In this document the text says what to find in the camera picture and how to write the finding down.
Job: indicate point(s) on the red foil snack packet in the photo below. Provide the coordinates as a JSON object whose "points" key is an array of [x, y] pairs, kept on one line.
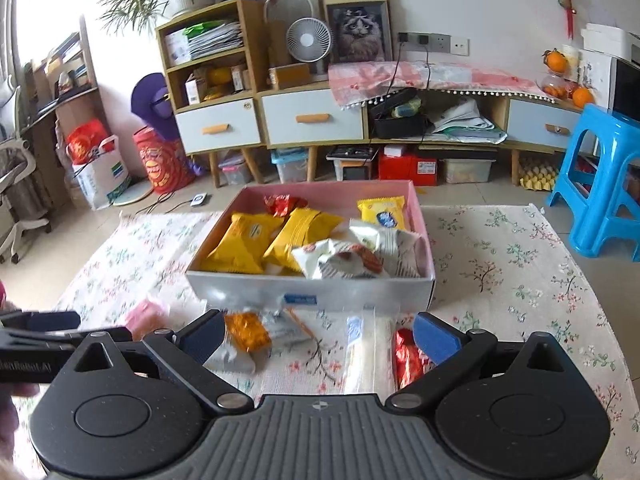
{"points": [[282, 205], [407, 360]]}

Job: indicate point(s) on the white microwave oven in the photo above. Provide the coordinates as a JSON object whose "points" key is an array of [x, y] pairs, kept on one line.
{"points": [[625, 87]]}

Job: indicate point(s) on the red plastic bag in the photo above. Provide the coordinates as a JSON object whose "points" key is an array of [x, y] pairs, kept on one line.
{"points": [[87, 142]]}

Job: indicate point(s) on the purple sun hat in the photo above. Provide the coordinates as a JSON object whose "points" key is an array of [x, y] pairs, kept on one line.
{"points": [[150, 105]]}

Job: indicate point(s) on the red cardboard box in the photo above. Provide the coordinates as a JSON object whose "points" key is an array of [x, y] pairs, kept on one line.
{"points": [[407, 170]]}

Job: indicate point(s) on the blue plastic stool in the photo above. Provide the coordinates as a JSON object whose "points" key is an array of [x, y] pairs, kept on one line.
{"points": [[595, 130]]}

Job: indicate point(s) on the round white board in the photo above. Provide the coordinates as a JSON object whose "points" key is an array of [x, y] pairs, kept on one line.
{"points": [[132, 192]]}

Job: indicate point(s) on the wooden drawer cabinet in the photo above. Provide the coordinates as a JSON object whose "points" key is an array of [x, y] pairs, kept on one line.
{"points": [[312, 117]]}

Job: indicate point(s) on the pink cake packet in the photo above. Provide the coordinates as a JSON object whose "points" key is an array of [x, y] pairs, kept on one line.
{"points": [[147, 317]]}

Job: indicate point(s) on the small brown carton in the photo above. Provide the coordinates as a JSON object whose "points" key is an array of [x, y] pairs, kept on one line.
{"points": [[241, 79]]}

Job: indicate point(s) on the clear storage box blue lid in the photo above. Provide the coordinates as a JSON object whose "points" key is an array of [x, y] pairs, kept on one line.
{"points": [[290, 167]]}

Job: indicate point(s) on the clear storage box white lid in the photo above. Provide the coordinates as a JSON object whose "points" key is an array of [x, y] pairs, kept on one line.
{"points": [[467, 171]]}

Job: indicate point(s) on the white paper bag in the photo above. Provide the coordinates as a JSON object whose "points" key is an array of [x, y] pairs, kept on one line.
{"points": [[102, 180]]}

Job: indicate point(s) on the yellow egg tray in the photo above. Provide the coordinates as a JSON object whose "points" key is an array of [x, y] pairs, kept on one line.
{"points": [[537, 175]]}

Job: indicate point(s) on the white office chair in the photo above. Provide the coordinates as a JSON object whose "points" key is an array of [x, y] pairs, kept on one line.
{"points": [[20, 220]]}

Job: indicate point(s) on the black bag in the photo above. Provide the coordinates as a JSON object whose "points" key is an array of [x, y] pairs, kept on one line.
{"points": [[400, 122]]}

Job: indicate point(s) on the red printed gift drum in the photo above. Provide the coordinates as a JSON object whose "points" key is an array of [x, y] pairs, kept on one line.
{"points": [[162, 162]]}

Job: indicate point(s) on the clear cracker packet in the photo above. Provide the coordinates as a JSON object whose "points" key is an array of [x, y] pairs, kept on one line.
{"points": [[367, 355]]}

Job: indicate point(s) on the orange fruit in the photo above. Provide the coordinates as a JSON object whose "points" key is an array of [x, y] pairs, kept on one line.
{"points": [[556, 60], [583, 97]]}

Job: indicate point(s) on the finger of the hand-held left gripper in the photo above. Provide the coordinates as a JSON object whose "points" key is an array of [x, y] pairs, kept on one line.
{"points": [[40, 341], [50, 321]]}

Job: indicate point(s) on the yellow snack packet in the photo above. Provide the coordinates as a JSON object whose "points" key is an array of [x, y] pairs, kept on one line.
{"points": [[300, 235], [240, 245]]}

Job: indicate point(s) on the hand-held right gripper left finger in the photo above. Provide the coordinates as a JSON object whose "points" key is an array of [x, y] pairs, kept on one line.
{"points": [[202, 337]]}

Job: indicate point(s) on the stack of papers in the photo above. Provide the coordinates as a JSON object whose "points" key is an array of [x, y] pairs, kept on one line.
{"points": [[470, 122]]}

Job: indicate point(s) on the white desk fan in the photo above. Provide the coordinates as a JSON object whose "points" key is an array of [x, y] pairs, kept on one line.
{"points": [[309, 40]]}

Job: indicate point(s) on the white cardboard box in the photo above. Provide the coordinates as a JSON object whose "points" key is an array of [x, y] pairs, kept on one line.
{"points": [[607, 40]]}

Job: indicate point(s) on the pink cardboard box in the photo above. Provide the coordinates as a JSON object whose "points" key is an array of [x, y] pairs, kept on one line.
{"points": [[240, 290]]}

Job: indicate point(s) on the low wooden cabinet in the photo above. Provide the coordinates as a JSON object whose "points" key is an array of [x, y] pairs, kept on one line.
{"points": [[540, 122]]}

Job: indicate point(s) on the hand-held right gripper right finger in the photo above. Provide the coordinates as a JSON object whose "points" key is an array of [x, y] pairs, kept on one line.
{"points": [[437, 337]]}

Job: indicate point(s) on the white packet green print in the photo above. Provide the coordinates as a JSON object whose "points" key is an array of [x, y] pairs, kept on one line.
{"points": [[395, 245]]}

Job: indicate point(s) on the yellow packet blue print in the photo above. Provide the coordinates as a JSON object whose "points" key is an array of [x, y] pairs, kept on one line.
{"points": [[382, 215]]}

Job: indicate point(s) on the pile of documents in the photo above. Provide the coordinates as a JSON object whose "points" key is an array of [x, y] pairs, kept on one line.
{"points": [[210, 42]]}

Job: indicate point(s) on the pink tasselled cloth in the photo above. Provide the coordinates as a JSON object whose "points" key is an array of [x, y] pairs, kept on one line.
{"points": [[465, 80]]}

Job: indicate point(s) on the small clear storage box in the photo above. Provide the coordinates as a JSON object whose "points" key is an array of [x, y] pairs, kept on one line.
{"points": [[235, 172]]}

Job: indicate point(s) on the glass jar of oranges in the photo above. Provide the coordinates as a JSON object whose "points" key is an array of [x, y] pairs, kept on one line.
{"points": [[552, 87]]}

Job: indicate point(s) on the person's left hand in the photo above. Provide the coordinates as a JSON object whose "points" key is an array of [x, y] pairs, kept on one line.
{"points": [[7, 425]]}

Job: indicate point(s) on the white bin with black device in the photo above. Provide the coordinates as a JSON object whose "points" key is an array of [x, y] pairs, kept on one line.
{"points": [[352, 157]]}

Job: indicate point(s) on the small white carton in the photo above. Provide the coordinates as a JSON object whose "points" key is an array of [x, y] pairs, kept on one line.
{"points": [[195, 91]]}

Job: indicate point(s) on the white round fan guard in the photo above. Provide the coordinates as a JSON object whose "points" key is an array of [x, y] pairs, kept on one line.
{"points": [[280, 10]]}

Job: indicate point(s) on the framed cat picture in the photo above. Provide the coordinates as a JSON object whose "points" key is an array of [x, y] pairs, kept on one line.
{"points": [[357, 30]]}

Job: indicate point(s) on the floral tablecloth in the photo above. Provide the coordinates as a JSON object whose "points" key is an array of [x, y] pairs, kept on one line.
{"points": [[500, 270]]}

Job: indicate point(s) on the white wall socket panel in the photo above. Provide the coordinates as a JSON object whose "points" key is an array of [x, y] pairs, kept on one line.
{"points": [[440, 42]]}

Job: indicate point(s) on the flat wooden box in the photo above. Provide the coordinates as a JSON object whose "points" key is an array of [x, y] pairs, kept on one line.
{"points": [[290, 77]]}

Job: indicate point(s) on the orange and silver snack packet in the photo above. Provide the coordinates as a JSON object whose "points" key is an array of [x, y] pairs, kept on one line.
{"points": [[247, 332]]}

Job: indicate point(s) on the wooden desk shelf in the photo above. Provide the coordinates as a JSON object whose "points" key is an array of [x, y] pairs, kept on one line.
{"points": [[75, 100]]}

